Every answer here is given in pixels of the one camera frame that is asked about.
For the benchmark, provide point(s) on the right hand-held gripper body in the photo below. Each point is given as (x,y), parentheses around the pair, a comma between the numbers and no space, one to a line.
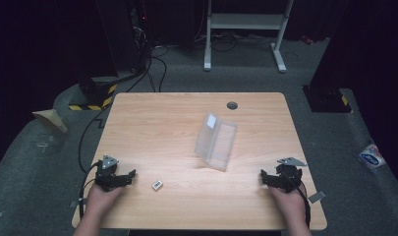
(290,173)

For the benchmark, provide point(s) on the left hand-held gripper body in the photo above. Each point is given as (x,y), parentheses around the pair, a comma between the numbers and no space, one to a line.
(108,167)

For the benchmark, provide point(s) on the person's left hand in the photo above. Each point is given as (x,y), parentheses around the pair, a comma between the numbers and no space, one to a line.
(101,198)

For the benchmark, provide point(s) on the person's right hand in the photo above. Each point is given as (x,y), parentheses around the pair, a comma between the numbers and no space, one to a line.
(290,205)

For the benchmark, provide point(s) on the small white block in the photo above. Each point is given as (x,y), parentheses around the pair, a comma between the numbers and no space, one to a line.
(157,185)

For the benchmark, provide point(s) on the grey tape piece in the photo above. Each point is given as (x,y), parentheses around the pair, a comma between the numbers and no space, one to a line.
(317,196)

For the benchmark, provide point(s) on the clear plastic case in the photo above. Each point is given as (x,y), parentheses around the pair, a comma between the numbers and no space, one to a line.
(216,141)

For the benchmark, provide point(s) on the black base with yellow stripes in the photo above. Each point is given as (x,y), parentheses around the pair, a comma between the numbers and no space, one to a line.
(327,100)
(96,95)

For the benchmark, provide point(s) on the cardboard wedge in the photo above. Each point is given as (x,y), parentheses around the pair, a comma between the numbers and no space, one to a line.
(52,118)

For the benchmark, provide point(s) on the blue and white packet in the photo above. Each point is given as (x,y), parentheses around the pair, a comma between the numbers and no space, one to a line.
(371,156)

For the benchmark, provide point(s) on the dark computer tower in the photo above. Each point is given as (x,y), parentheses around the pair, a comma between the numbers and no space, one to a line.
(127,36)

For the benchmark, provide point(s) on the small red item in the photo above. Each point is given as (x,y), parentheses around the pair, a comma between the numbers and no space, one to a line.
(307,40)

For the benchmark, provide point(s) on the white metal stand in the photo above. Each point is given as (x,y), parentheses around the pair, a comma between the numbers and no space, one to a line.
(245,21)

